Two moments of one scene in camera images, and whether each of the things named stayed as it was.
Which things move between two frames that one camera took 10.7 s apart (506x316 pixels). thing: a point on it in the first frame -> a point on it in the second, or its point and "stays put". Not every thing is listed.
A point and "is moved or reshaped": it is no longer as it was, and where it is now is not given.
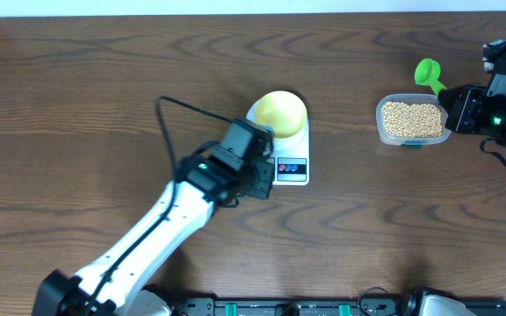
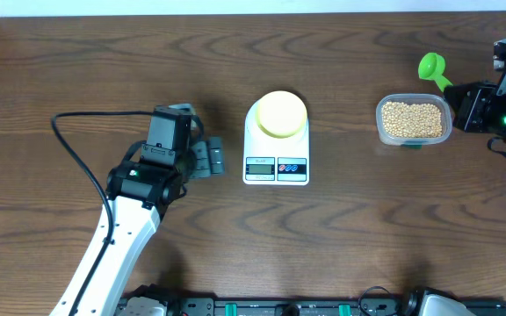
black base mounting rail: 326,306 stays put
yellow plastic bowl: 285,112 stays put
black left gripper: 263,169 -> 204,168
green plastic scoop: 428,72 is moved or reshaped
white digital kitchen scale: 291,156 stays put
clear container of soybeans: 411,119 stays put
